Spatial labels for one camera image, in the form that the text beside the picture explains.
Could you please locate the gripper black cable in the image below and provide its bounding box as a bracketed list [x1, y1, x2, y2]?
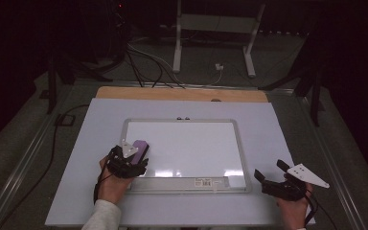
[301, 189, 341, 230]
[92, 157, 113, 205]

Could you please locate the black square floor plate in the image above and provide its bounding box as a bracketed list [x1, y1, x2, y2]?
[53, 113, 77, 127]

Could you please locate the long black floor cable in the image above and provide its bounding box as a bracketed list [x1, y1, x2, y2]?
[0, 103, 91, 230]

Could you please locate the aluminium rail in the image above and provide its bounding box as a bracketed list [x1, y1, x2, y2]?
[295, 90, 368, 230]
[0, 80, 78, 230]

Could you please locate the person's right hand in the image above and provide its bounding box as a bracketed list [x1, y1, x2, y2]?
[275, 183, 314, 230]

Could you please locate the purple and black whiteboard eraser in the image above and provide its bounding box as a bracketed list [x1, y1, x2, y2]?
[129, 139, 150, 166]

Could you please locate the black tripod stand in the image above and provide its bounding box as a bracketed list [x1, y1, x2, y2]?
[39, 52, 114, 116]
[258, 61, 327, 127]

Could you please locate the white floor cable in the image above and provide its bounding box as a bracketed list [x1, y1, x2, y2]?
[126, 36, 224, 88]

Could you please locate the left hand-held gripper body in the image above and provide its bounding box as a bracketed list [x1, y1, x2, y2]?
[104, 138, 150, 180]

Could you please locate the silver-framed whiteboard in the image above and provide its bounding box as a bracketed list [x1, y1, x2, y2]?
[120, 117, 253, 196]

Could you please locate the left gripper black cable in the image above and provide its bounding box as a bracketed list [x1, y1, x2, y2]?
[92, 157, 113, 205]

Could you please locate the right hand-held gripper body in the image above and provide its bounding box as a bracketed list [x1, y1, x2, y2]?
[261, 163, 331, 202]

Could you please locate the black floor cable bundle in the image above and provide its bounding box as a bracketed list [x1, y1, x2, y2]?
[125, 44, 186, 90]

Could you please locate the person's left hand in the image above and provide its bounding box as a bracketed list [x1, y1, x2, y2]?
[98, 155, 136, 205]

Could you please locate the large white sheet board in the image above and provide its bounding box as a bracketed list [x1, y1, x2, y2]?
[44, 97, 316, 228]

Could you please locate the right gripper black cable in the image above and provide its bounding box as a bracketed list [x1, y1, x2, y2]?
[301, 189, 341, 230]

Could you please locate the white metal stand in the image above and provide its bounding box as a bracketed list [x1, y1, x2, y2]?
[172, 0, 266, 79]

